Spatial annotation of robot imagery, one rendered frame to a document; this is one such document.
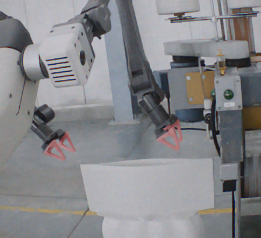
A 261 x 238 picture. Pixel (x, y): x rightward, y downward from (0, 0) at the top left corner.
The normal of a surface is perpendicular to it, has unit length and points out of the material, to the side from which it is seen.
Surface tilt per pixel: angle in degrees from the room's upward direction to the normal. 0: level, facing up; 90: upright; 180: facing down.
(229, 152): 90
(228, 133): 90
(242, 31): 90
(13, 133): 115
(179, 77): 90
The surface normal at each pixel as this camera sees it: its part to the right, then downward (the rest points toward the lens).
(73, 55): 0.36, 0.56
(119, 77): -0.24, 0.24
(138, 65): -0.42, -0.01
